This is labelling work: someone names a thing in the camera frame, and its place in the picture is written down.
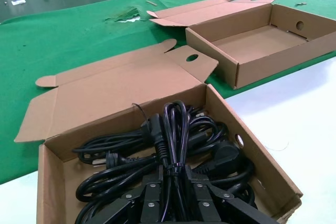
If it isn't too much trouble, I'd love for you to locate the brown cardboard box with cords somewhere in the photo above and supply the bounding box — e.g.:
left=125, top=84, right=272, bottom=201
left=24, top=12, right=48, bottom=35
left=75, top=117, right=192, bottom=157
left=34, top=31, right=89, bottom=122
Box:
left=13, top=38, right=303, bottom=224

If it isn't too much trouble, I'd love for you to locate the black power cord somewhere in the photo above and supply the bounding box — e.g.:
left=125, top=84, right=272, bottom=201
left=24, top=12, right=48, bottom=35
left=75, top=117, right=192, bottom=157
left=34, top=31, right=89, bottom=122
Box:
left=72, top=129, right=158, bottom=169
left=75, top=161, right=165, bottom=224
left=187, top=105, right=257, bottom=209
left=139, top=100, right=191, bottom=224

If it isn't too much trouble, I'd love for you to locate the green tablecloth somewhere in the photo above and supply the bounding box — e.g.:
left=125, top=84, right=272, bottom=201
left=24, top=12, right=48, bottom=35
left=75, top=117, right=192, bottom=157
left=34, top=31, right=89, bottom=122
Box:
left=0, top=0, right=336, bottom=185

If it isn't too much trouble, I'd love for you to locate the empty brown cardboard box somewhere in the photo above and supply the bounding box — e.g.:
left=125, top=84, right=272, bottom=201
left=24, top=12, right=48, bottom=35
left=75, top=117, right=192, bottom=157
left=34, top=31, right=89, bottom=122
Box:
left=146, top=0, right=336, bottom=90

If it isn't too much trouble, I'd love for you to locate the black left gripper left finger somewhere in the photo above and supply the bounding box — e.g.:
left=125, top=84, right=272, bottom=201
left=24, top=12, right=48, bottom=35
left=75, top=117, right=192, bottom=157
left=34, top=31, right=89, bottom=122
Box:
left=89, top=165, right=169, bottom=224

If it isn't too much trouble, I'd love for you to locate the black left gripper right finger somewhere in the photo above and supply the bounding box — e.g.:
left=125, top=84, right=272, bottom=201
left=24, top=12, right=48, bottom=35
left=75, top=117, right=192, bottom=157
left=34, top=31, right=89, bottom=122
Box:
left=181, top=166, right=279, bottom=224

